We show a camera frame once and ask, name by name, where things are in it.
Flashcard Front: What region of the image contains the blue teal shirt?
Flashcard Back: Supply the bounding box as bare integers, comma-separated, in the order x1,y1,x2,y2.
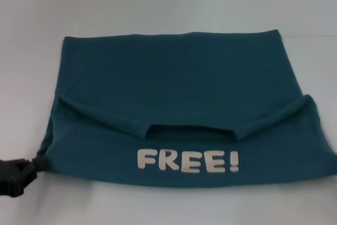
36,28,337,189

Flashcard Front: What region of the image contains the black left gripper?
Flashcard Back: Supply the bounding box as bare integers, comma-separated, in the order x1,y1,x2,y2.
0,156,51,198

